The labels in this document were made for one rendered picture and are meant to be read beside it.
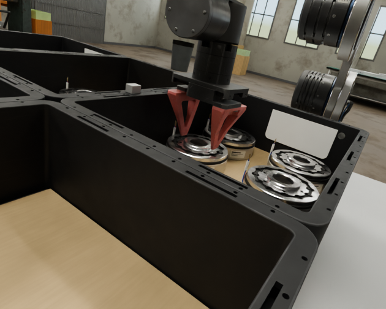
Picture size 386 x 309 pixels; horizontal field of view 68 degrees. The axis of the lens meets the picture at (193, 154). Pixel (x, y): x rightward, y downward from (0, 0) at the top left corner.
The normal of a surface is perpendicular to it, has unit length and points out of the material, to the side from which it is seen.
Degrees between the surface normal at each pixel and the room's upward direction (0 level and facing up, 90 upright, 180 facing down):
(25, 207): 0
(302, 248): 0
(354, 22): 101
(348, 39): 124
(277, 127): 90
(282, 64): 90
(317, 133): 90
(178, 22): 90
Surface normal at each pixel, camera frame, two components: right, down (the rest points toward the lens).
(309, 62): -0.49, 0.25
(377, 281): 0.19, -0.90
